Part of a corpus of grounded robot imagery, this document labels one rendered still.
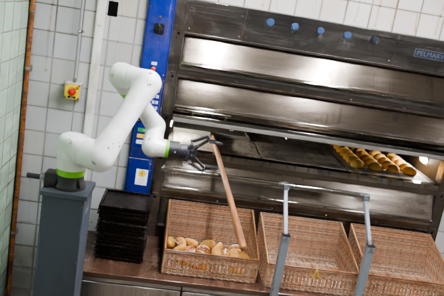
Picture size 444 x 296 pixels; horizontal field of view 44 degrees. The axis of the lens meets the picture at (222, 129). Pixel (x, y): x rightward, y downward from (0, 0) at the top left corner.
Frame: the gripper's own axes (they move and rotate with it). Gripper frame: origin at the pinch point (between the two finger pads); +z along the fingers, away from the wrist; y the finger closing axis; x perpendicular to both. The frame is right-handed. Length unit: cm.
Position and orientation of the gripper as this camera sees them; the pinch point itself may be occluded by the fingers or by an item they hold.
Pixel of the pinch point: (218, 155)
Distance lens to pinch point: 291.6
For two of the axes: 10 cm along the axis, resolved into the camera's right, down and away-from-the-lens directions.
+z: 9.8, 1.4, 1.1
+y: -1.6, 9.6, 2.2
